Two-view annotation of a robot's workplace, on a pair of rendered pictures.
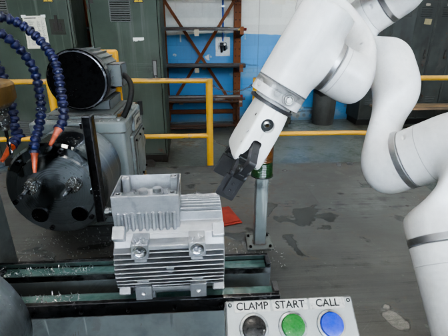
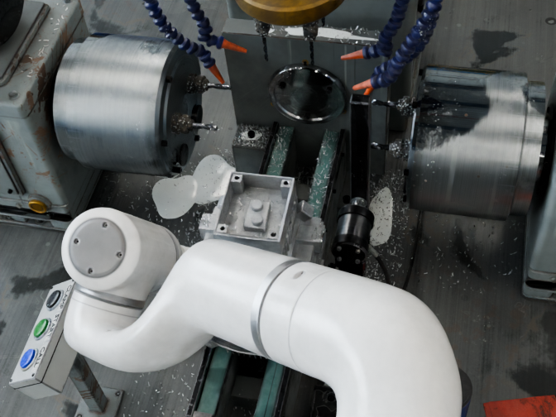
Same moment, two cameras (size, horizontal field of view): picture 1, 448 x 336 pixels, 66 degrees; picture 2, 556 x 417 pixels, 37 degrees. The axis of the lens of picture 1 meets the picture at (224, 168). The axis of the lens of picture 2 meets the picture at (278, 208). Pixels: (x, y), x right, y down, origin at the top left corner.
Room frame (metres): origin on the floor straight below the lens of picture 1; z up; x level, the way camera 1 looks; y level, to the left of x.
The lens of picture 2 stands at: (0.91, -0.55, 2.12)
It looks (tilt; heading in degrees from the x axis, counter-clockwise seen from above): 53 degrees down; 112
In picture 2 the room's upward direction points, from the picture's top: 7 degrees counter-clockwise
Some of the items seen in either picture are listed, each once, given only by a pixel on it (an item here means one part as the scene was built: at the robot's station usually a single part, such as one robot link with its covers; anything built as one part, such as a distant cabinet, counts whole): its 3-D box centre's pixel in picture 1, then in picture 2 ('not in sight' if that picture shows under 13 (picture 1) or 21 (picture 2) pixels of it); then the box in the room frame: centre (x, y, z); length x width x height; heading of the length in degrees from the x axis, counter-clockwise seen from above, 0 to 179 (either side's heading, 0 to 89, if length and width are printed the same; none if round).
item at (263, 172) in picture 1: (262, 167); not in sight; (0.92, -0.11, 1.05); 0.06 x 0.06 x 0.04
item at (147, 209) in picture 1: (149, 201); (256, 219); (0.60, 0.14, 1.11); 0.12 x 0.11 x 0.07; 95
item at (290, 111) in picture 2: not in sight; (306, 96); (0.58, 0.50, 1.02); 0.15 x 0.02 x 0.15; 4
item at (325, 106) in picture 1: (323, 105); not in sight; (5.55, -1.61, 0.30); 0.39 x 0.39 x 0.60
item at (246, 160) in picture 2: not in sight; (254, 152); (0.47, 0.47, 0.86); 0.07 x 0.06 x 0.12; 4
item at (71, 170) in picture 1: (73, 172); (487, 144); (0.91, 0.43, 1.04); 0.41 x 0.25 x 0.25; 4
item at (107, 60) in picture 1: (106, 109); not in sight; (1.22, 0.42, 1.16); 0.33 x 0.26 x 0.42; 4
